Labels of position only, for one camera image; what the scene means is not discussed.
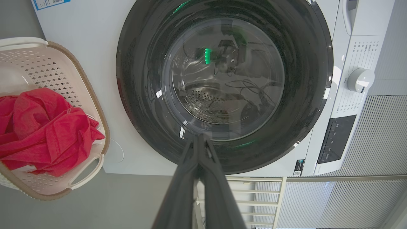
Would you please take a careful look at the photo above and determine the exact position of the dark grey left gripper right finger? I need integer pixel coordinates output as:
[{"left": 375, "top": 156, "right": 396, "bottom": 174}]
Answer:
[{"left": 197, "top": 134, "right": 247, "bottom": 229}]

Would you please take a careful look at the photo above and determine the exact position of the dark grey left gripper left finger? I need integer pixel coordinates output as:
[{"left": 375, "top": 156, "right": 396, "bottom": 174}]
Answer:
[{"left": 152, "top": 135, "right": 200, "bottom": 229}]

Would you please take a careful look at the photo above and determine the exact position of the black round glass washer door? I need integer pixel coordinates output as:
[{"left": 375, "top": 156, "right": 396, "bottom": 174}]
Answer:
[{"left": 116, "top": 0, "right": 334, "bottom": 175}]

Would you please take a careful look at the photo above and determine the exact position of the red cloth garment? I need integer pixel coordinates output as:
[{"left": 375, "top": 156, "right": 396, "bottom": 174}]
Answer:
[{"left": 0, "top": 87, "right": 106, "bottom": 177}]

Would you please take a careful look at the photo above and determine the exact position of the white front-load washing machine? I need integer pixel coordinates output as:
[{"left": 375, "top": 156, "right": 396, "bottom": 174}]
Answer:
[{"left": 32, "top": 0, "right": 397, "bottom": 177}]

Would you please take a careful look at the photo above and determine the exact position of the cream laundry basket brown rim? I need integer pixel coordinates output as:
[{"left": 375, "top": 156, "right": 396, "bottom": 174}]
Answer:
[{"left": 0, "top": 37, "right": 111, "bottom": 201}]

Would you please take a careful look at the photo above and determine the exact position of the white slatted rack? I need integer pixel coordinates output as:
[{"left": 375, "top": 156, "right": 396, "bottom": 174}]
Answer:
[{"left": 195, "top": 177, "right": 287, "bottom": 229}]

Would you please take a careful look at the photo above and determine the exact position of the round white filter cover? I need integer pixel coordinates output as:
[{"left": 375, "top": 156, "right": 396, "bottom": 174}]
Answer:
[{"left": 110, "top": 138, "right": 125, "bottom": 164}]

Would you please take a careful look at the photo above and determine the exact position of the black QR code sticker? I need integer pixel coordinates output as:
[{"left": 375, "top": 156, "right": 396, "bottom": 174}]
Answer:
[{"left": 293, "top": 159, "right": 306, "bottom": 177}]

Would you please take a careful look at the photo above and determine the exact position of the black control panel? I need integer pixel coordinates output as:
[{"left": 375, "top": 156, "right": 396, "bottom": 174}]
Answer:
[{"left": 317, "top": 114, "right": 357, "bottom": 164}]

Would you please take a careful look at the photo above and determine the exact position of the white control knob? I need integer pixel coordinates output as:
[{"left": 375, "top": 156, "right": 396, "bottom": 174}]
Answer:
[{"left": 346, "top": 67, "right": 376, "bottom": 94}]

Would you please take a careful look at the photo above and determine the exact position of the blue energy label sticker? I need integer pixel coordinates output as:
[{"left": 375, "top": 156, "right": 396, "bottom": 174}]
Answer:
[{"left": 33, "top": 0, "right": 71, "bottom": 11}]

